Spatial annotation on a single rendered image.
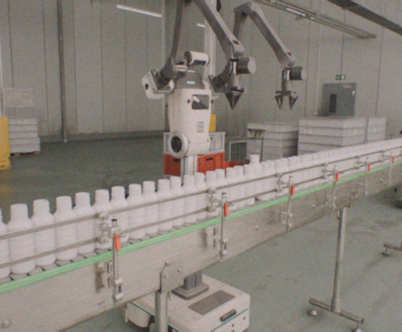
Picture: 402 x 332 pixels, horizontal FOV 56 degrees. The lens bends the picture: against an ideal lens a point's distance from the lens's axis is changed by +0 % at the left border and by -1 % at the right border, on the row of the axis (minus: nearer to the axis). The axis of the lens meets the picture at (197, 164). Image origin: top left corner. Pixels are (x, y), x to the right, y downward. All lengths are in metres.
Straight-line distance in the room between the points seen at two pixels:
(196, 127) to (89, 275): 1.25
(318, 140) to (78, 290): 7.26
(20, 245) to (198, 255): 0.63
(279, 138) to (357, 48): 4.57
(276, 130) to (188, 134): 6.59
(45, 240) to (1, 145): 7.85
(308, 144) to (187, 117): 6.19
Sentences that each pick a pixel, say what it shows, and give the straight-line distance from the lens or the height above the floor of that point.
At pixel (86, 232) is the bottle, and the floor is 1.06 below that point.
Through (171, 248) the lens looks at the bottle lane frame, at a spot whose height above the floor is 0.95.
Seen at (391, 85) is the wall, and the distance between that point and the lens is 11.74.
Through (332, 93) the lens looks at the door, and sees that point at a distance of 12.27.
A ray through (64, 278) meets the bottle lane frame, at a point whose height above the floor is 0.97.
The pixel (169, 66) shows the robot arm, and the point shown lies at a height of 1.60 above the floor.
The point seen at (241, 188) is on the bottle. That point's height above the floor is 1.08.
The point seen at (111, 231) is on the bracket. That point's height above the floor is 1.08.
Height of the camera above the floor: 1.41
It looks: 9 degrees down
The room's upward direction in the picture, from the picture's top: 1 degrees clockwise
